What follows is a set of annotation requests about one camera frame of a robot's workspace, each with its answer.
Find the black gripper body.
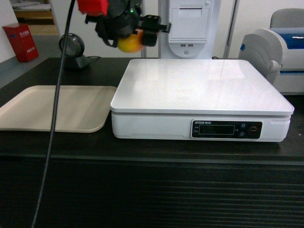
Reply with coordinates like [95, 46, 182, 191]
[85, 0, 142, 48]

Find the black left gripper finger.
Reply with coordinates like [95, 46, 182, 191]
[142, 28, 158, 47]

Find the red yellow mango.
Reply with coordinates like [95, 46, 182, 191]
[118, 29, 145, 53]

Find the white checkout scale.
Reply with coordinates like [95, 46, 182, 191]
[111, 59, 294, 142]

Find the white receipt printer kiosk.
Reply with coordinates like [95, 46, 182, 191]
[158, 0, 221, 59]

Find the dark round barcode scanner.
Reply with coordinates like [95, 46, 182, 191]
[64, 33, 90, 71]

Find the beige plastic tray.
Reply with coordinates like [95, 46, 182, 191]
[0, 85, 116, 133]

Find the red fire extinguisher box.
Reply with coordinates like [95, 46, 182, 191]
[2, 23, 39, 62]

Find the white blue label printer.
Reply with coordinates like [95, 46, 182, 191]
[238, 28, 304, 95]

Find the grey chair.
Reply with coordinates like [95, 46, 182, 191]
[270, 8, 304, 28]

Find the red camera mount block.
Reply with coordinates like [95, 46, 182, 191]
[77, 0, 109, 17]

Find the black cable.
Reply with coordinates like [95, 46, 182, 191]
[31, 0, 76, 228]

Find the grey partition post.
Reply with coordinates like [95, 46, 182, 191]
[223, 0, 239, 59]

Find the wooden bed frame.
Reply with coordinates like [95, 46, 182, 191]
[10, 0, 54, 25]

